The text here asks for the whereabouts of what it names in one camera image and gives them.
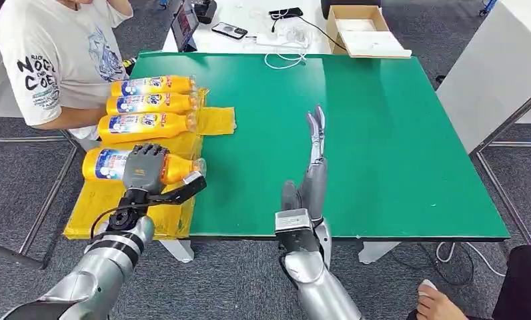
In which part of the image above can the person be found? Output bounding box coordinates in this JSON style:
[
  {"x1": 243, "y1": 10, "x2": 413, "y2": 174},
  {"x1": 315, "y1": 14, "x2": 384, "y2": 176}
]
[
  {"x1": 0, "y1": 0, "x2": 136, "y2": 142},
  {"x1": 406, "y1": 245, "x2": 531, "y2": 320}
]

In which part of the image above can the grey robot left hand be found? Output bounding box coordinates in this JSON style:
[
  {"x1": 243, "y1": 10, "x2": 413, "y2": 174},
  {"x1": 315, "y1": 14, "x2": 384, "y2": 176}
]
[{"x1": 121, "y1": 142, "x2": 170, "y2": 193}]

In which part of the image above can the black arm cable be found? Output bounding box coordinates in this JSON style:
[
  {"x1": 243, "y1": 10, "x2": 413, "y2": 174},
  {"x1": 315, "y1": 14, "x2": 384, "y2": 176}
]
[{"x1": 89, "y1": 203, "x2": 131, "y2": 240}]

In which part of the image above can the black phone with cable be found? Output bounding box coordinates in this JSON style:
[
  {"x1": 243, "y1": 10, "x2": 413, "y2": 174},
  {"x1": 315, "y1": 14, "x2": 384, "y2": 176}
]
[{"x1": 268, "y1": 7, "x2": 304, "y2": 21}]

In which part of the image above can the person's hand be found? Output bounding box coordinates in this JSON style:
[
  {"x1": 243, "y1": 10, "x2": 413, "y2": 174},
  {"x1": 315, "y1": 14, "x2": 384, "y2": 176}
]
[{"x1": 416, "y1": 282, "x2": 470, "y2": 320}]

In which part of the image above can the white power strip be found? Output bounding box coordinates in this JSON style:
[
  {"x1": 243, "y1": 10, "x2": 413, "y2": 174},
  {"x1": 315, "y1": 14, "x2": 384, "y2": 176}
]
[{"x1": 254, "y1": 24, "x2": 313, "y2": 49}]

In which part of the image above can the white floor cable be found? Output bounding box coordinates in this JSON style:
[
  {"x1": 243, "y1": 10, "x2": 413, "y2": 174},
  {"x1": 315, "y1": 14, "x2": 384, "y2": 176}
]
[{"x1": 435, "y1": 241, "x2": 507, "y2": 278}]

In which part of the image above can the white table leg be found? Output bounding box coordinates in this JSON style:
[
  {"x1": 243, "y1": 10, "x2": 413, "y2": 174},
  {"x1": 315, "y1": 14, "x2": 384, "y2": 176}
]
[
  {"x1": 159, "y1": 239, "x2": 195, "y2": 264},
  {"x1": 358, "y1": 241, "x2": 401, "y2": 265}
]

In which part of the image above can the small white object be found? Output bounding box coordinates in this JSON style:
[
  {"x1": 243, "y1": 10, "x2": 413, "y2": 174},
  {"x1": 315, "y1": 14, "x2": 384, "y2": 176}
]
[{"x1": 418, "y1": 279, "x2": 439, "y2": 297}]

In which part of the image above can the open cardboard box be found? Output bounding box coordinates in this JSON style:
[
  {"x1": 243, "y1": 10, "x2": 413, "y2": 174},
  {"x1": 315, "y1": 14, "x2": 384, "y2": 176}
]
[{"x1": 325, "y1": 4, "x2": 413, "y2": 59}]

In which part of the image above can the thin black cable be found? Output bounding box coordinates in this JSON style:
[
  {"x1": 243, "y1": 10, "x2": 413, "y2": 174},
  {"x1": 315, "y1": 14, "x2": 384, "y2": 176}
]
[{"x1": 272, "y1": 15, "x2": 348, "y2": 53}]

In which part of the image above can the orange detergent bottle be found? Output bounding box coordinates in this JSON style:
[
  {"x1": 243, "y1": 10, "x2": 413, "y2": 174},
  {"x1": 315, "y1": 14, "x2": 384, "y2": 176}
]
[
  {"x1": 109, "y1": 74, "x2": 198, "y2": 97},
  {"x1": 81, "y1": 147, "x2": 207, "y2": 185},
  {"x1": 105, "y1": 91, "x2": 200, "y2": 117},
  {"x1": 96, "y1": 111, "x2": 199, "y2": 145}
]

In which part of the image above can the black smartphone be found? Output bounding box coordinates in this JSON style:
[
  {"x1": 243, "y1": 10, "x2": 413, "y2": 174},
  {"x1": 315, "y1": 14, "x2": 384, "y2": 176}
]
[{"x1": 211, "y1": 21, "x2": 249, "y2": 41}]

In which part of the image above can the dark tablet on stand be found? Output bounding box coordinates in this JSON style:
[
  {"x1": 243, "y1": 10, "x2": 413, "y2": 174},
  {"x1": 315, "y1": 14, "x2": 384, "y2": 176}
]
[{"x1": 170, "y1": 0, "x2": 200, "y2": 53}]

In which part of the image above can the green table mat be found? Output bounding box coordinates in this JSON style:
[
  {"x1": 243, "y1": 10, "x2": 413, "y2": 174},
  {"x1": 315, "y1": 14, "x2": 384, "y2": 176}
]
[{"x1": 129, "y1": 52, "x2": 512, "y2": 241}]

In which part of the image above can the white foam board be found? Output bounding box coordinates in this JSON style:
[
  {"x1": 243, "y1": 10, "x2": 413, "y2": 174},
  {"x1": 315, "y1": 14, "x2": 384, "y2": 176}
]
[{"x1": 338, "y1": 29, "x2": 413, "y2": 58}]

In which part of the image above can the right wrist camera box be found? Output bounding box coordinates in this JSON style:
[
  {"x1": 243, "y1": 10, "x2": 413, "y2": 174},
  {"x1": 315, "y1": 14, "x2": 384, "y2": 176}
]
[{"x1": 274, "y1": 208, "x2": 322, "y2": 253}]

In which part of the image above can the yellow plastic sheet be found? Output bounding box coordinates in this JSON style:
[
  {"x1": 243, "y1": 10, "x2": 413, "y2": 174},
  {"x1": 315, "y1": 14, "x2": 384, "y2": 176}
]
[{"x1": 63, "y1": 88, "x2": 237, "y2": 241}]

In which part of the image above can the black camera device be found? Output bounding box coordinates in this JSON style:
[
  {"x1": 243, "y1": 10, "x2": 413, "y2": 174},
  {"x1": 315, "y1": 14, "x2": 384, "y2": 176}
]
[{"x1": 191, "y1": 0, "x2": 217, "y2": 25}]

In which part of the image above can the white looped cable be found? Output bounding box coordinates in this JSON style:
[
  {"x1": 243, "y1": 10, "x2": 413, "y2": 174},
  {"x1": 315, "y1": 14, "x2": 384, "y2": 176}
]
[{"x1": 263, "y1": 46, "x2": 310, "y2": 71}]

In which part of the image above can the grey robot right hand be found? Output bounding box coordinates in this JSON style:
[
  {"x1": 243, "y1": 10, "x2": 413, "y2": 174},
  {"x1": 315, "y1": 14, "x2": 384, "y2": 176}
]
[{"x1": 281, "y1": 105, "x2": 329, "y2": 222}]

